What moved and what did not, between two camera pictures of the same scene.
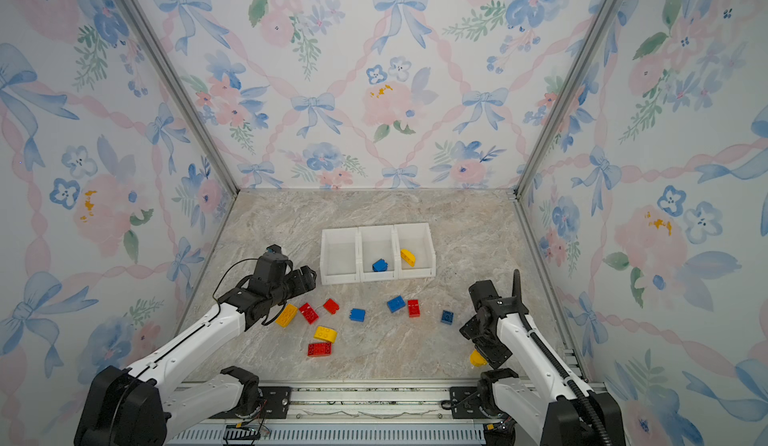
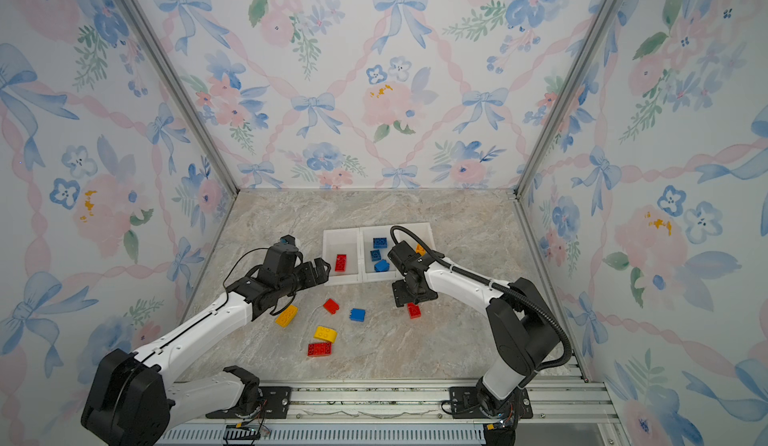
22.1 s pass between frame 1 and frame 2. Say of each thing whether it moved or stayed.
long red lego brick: moved
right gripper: moved
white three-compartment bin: stayed
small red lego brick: stayed
